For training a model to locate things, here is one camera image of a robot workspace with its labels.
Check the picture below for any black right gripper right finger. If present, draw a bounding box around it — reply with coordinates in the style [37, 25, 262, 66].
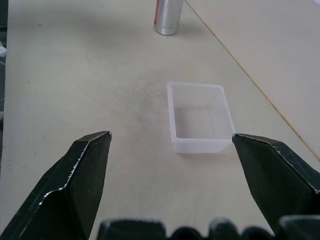
[231, 132, 320, 236]

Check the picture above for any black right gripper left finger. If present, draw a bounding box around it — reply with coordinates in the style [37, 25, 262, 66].
[0, 130, 113, 240]

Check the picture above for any clear plastic rectangular container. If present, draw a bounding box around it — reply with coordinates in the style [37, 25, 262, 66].
[166, 81, 237, 154]

